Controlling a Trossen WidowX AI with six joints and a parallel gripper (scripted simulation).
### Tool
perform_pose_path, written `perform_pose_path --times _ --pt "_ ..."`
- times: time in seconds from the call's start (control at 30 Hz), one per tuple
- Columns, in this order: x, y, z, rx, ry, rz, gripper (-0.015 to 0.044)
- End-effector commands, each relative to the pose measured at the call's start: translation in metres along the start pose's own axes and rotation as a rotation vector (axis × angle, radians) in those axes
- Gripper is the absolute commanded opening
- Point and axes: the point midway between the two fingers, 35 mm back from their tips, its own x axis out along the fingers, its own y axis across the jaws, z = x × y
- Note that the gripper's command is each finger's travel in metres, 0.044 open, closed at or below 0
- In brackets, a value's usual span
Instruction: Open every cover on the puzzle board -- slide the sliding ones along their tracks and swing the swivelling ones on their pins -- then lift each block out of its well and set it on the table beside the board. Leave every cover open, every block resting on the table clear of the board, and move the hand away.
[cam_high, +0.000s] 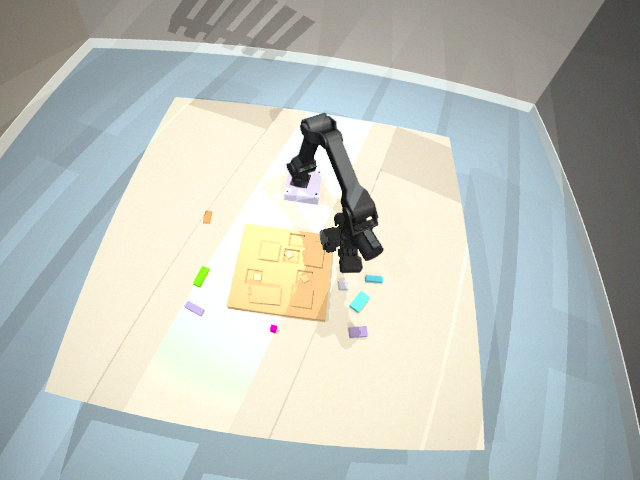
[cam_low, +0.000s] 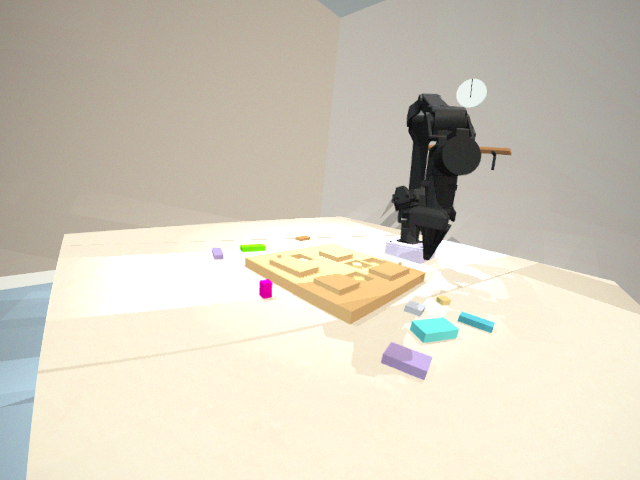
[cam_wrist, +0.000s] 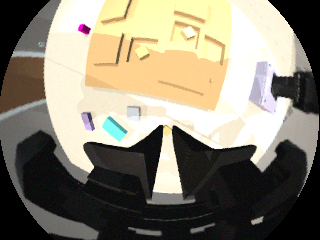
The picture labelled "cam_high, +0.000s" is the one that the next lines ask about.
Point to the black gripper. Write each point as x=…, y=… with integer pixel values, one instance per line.
x=350, y=261

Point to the green flat bar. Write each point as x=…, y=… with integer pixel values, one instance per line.
x=198, y=281

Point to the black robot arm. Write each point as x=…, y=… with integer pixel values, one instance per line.
x=357, y=205

